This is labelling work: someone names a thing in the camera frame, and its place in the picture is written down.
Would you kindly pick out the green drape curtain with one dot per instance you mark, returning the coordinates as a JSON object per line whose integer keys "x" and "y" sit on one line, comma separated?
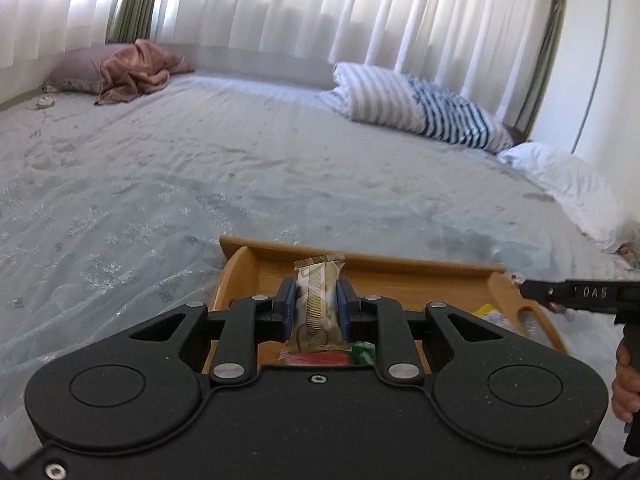
{"x": 132, "y": 21}

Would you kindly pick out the red white snack packet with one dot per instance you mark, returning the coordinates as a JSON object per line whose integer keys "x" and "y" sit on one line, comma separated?
{"x": 323, "y": 358}

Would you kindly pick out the wooden serving tray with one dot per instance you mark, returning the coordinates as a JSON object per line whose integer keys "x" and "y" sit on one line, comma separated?
{"x": 255, "y": 267}

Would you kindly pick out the yellow snack packet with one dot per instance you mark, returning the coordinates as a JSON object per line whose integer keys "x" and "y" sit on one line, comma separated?
{"x": 491, "y": 314}

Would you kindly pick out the beige nut bar packet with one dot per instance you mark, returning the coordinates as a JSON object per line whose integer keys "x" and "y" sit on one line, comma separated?
{"x": 317, "y": 320}

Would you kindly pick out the red slim snack packet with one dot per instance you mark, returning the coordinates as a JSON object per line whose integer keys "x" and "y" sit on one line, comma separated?
{"x": 518, "y": 280}

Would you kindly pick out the small object by pillow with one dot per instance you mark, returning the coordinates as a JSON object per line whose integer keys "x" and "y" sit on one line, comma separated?
{"x": 42, "y": 103}

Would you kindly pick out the white pillow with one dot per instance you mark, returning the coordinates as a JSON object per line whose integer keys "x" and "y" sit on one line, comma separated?
{"x": 588, "y": 201}

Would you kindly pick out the green drape right side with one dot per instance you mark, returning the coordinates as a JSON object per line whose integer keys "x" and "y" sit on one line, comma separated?
{"x": 543, "y": 68}

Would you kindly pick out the purple pillow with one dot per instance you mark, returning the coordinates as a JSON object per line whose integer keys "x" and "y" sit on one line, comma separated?
{"x": 80, "y": 70}

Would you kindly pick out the striped pillow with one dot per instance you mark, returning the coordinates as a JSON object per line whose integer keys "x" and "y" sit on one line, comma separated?
{"x": 378, "y": 96}

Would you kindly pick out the light blue bedspread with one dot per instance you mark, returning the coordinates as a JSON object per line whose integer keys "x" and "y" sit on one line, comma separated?
{"x": 112, "y": 214}

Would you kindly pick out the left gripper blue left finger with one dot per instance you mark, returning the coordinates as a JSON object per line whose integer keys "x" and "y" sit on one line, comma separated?
{"x": 239, "y": 330}

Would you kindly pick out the green snack packet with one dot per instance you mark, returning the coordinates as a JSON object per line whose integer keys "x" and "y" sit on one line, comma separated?
{"x": 362, "y": 353}

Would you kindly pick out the white sheer curtain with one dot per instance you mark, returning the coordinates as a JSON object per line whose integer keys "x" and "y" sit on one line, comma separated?
{"x": 484, "y": 49}

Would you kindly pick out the pink crumpled cloth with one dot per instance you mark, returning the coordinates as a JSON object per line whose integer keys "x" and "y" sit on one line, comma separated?
{"x": 137, "y": 69}

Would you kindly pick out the person's right hand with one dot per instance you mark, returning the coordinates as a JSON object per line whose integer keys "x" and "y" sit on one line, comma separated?
{"x": 625, "y": 386}

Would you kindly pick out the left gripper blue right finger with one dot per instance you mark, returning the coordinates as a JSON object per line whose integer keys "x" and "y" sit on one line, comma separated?
{"x": 382, "y": 322}

